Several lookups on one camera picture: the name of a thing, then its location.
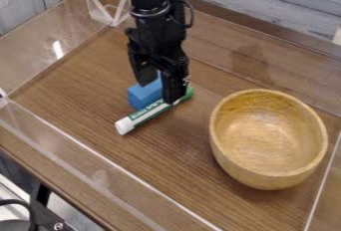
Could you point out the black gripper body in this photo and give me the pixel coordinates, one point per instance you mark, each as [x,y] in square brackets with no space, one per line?
[158,36]

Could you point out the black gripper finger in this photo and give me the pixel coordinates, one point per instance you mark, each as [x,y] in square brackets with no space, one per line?
[174,85]
[144,71]

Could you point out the blue block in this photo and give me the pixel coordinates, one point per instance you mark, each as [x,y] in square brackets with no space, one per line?
[142,96]

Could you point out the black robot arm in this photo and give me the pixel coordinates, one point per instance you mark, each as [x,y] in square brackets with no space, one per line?
[158,4]

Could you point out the brown wooden bowl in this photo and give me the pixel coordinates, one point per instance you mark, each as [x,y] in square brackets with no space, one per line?
[267,138]

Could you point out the clear acrylic tray walls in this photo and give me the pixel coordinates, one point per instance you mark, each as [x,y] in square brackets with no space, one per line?
[152,180]

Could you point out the green white marker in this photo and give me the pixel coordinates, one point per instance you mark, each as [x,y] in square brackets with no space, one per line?
[126,124]

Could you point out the black table leg bracket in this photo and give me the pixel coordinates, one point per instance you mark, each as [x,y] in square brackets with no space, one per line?
[48,221]

